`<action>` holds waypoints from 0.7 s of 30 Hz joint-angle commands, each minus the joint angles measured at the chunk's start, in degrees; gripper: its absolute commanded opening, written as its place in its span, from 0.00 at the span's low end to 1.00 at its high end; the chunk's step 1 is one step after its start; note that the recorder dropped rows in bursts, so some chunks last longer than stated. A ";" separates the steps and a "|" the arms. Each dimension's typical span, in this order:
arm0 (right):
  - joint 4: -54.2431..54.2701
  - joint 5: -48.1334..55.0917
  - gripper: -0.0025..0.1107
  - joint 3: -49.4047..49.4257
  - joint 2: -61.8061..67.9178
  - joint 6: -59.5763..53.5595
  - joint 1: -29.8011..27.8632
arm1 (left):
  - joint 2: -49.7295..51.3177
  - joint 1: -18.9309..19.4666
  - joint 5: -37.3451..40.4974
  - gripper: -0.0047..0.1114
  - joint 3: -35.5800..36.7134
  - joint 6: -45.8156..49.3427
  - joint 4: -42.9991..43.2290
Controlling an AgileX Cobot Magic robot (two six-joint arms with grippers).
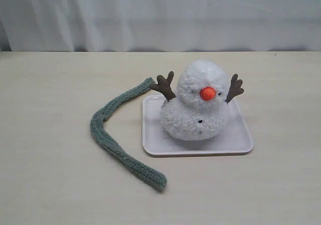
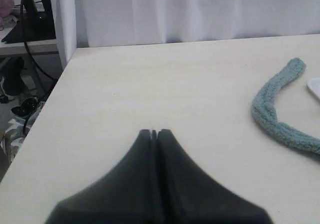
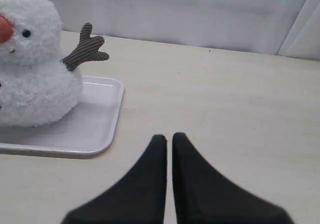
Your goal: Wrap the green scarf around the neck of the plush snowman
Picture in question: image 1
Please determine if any white plush snowman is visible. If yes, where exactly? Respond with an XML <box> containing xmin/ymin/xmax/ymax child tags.
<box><xmin>149</xmin><ymin>60</ymin><xmax>244</xmax><ymax>141</ymax></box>

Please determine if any white backdrop curtain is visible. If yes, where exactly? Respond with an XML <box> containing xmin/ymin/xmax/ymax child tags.
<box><xmin>1</xmin><ymin>0</ymin><xmax>320</xmax><ymax>52</ymax></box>

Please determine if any green knitted scarf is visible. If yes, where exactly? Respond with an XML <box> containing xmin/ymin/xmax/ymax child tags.
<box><xmin>90</xmin><ymin>77</ymin><xmax>168</xmax><ymax>191</ymax></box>

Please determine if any white square plastic tray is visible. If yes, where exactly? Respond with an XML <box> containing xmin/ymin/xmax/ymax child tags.
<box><xmin>142</xmin><ymin>95</ymin><xmax>254</xmax><ymax>157</ymax></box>

